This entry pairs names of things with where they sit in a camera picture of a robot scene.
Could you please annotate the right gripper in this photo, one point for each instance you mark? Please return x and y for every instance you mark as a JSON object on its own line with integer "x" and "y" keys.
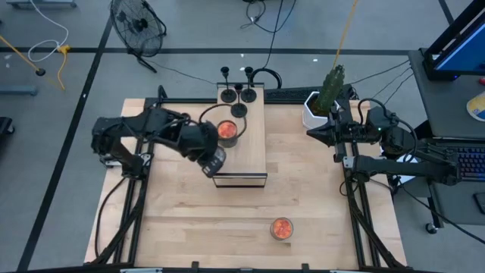
{"x": 352, "y": 130}

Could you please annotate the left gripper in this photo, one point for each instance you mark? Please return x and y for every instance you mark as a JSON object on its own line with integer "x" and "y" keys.
{"x": 197, "y": 138}

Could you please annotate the orange candle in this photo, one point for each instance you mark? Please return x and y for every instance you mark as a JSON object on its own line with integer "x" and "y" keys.
{"x": 281, "y": 228}
{"x": 227, "y": 130}

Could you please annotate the black candlestick holder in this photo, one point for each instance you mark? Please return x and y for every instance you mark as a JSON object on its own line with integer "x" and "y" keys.
{"x": 248, "y": 95}
{"x": 228, "y": 96}
{"x": 239, "y": 110}

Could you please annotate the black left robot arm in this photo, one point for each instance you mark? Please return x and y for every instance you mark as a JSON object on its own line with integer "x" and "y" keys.
{"x": 113, "y": 130}

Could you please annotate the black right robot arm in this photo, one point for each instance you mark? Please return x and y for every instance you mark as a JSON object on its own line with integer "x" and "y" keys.
{"x": 409, "y": 167}

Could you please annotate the green artificial cactus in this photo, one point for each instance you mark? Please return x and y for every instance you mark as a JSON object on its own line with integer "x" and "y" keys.
{"x": 330, "y": 89}

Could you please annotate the white paper sheet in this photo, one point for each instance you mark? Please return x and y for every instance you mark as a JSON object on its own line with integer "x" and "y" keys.
{"x": 407, "y": 158}

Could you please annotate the grey desk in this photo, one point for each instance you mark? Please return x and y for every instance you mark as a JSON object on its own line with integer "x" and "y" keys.
{"x": 447, "y": 110}

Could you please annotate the black floor fan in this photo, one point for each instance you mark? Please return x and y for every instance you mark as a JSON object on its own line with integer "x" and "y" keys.
{"x": 141, "y": 26}

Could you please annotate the black caster wheel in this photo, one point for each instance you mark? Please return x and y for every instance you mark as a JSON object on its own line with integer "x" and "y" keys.
{"x": 431, "y": 228}

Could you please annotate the black backlit keyboard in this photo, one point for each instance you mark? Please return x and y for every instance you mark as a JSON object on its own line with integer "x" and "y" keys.
{"x": 473, "y": 163}

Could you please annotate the yellow and blue plate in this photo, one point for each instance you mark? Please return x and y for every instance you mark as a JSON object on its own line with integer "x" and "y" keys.
{"x": 478, "y": 106}

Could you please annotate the black computer monitor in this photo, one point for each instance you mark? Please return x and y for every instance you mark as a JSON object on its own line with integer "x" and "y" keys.
{"x": 466, "y": 49}

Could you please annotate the yellow rod with black foot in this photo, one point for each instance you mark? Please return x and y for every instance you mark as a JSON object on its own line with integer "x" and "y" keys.
{"x": 40, "y": 71}

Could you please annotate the grey metal base bar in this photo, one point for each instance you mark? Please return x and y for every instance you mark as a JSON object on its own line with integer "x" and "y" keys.
{"x": 19, "y": 90}
{"x": 41, "y": 4}

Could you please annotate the wooden shelf with black frame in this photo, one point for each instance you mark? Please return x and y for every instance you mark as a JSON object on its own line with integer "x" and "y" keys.
{"x": 250, "y": 151}

